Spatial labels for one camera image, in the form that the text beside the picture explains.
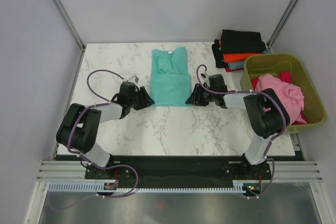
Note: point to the black folded t shirt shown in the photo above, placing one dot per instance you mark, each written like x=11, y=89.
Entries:
x=233, y=41
x=218, y=56

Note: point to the grey blue folded t shirt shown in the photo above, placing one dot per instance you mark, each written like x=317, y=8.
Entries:
x=240, y=64

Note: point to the aluminium front rail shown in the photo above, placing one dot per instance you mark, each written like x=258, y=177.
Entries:
x=285, y=171

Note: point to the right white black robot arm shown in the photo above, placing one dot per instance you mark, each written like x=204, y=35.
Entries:
x=267, y=116

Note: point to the right aluminium frame post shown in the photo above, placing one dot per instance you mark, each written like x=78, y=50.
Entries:
x=282, y=22

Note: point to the black folded t shirt bottom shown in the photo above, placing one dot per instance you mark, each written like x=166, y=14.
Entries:
x=218, y=56

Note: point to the teal t shirt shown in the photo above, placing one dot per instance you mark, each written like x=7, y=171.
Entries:
x=171, y=83

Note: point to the black folded t shirt top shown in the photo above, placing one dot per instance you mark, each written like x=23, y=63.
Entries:
x=233, y=41

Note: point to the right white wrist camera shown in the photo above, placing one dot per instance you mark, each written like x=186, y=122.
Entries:
x=204, y=76

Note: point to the olive green plastic bin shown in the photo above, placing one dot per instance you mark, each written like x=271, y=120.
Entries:
x=285, y=74

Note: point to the white slotted cable duct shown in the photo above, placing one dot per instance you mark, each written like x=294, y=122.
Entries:
x=101, y=187

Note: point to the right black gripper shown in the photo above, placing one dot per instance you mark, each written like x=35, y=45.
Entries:
x=194, y=99

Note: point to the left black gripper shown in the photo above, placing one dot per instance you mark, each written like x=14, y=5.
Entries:
x=146, y=100

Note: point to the left aluminium frame post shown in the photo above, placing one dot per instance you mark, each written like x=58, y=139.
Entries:
x=66, y=18

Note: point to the pink t shirt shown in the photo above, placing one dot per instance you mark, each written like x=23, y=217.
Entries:
x=288, y=95

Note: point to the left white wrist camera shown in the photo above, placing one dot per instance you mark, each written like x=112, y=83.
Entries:
x=133, y=79

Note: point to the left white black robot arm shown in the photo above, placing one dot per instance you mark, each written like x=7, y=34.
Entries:
x=79, y=128

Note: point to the red t shirt in bin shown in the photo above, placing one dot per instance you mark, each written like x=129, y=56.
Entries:
x=286, y=77

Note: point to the orange folded t shirt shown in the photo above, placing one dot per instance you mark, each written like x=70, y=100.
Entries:
x=228, y=58

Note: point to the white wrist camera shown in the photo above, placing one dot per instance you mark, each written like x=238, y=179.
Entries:
x=204, y=76
x=133, y=79

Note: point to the aluminium frame post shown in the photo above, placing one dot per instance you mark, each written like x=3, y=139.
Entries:
x=282, y=22
x=66, y=18

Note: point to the red folded t shirt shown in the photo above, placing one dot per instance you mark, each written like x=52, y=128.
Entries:
x=227, y=69

